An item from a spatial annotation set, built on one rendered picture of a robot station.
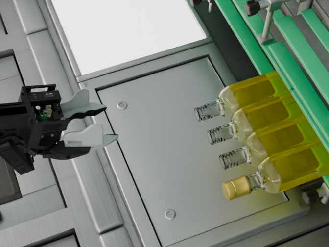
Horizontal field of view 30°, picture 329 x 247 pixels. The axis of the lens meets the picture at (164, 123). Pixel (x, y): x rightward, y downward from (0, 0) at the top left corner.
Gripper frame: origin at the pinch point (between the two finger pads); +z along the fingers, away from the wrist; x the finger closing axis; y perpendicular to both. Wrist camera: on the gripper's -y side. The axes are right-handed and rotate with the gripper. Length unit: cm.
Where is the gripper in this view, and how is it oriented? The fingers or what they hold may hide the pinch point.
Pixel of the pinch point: (103, 125)
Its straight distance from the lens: 99.6
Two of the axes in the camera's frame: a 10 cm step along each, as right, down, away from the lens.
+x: -3.7, -7.9, 4.9
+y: 3.3, -6.1, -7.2
